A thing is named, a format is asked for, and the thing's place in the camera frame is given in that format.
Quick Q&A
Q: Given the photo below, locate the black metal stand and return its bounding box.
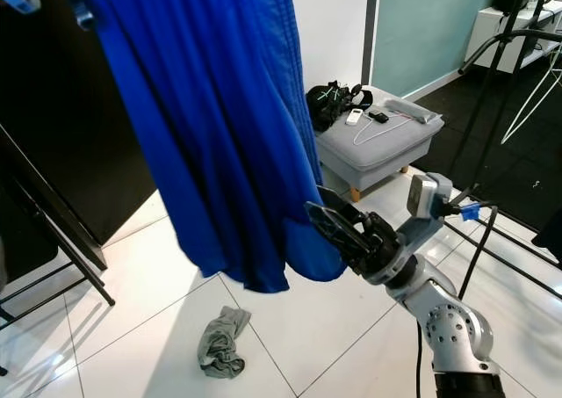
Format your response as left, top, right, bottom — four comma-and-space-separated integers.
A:
0, 141, 118, 330

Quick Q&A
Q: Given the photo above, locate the white plastic hanger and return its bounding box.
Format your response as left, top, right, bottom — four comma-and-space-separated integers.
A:
499, 40, 562, 146

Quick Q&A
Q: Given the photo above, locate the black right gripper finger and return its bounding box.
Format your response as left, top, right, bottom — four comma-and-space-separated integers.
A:
305, 199, 383, 238
316, 222, 374, 267

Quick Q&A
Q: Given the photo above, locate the blue garment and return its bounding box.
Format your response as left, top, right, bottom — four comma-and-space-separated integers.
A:
88, 0, 349, 294

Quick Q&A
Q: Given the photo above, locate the grey-green crumpled cloth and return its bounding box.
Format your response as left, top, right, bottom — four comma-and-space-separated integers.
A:
197, 305, 254, 380

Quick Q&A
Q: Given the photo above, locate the grey folded cloth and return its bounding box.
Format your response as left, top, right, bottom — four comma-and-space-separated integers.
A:
382, 98, 438, 125

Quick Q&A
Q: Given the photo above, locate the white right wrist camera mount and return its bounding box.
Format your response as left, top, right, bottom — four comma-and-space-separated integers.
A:
403, 170, 458, 238

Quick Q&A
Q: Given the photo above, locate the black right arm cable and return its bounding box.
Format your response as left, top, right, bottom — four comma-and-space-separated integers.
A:
413, 203, 499, 398

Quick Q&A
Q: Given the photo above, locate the grey ottoman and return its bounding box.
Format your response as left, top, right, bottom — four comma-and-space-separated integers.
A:
316, 98, 445, 203

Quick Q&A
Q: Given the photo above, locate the white low cabinet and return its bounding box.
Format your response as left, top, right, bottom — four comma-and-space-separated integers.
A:
464, 1, 562, 76

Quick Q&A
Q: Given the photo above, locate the black door with handle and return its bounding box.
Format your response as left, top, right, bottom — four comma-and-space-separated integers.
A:
0, 0, 161, 247

